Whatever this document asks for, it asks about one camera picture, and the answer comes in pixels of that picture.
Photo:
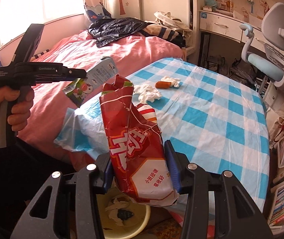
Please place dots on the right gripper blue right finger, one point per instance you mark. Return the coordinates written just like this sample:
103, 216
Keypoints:
174, 166

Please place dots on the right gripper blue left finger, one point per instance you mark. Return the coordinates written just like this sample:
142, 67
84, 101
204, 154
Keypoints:
105, 176

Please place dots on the red snack bag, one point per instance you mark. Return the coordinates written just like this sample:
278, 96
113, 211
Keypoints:
135, 147

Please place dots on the crushed milk carton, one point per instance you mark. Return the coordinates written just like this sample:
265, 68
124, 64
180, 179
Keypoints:
80, 88

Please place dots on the white tissue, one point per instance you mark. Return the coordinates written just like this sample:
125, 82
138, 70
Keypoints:
147, 93
175, 82

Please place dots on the yellow trash bin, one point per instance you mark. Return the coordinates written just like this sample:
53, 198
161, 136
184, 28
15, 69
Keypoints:
120, 216

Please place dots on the person left hand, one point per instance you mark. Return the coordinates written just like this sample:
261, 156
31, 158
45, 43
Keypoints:
18, 116

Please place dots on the pink bed quilt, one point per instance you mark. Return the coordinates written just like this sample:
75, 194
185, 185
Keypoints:
80, 51

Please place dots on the blue checkered plastic tablecloth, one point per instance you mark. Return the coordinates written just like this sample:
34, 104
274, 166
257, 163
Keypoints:
218, 123

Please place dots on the dark blue jacket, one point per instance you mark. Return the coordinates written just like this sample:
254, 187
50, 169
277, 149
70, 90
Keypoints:
109, 30

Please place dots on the white paper tote bag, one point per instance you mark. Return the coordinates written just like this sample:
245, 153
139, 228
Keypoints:
274, 99

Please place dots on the striped beige clothing pile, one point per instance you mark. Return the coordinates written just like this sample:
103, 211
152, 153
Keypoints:
169, 28

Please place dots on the grey blue office chair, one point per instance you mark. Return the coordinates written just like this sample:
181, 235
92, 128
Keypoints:
272, 28

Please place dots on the white desk with drawers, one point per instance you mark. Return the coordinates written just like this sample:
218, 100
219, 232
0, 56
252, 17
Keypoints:
229, 27

